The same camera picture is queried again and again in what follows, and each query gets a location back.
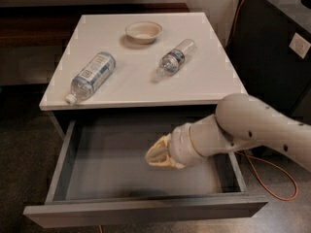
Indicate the grey top drawer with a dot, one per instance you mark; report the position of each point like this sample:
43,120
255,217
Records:
101,177

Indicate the white paper bowl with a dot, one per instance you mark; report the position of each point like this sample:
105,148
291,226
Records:
143,32

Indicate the small clear plastic bottle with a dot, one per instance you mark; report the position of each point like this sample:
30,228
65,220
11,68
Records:
174,60

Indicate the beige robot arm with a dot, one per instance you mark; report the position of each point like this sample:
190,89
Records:
240,122

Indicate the dark wooden bench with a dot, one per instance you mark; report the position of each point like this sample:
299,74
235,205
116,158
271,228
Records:
54,25

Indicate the grey drawer cabinet white top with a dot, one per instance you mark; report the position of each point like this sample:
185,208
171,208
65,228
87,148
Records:
133,93

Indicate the blue label plastic bottle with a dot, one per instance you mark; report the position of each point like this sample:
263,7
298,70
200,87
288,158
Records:
85,84

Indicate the black cabinet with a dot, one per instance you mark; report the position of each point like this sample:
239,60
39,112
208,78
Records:
259,49

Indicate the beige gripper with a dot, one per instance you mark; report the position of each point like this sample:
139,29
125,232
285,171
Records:
181,145

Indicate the white wall outlet plate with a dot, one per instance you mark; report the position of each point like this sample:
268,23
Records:
299,45

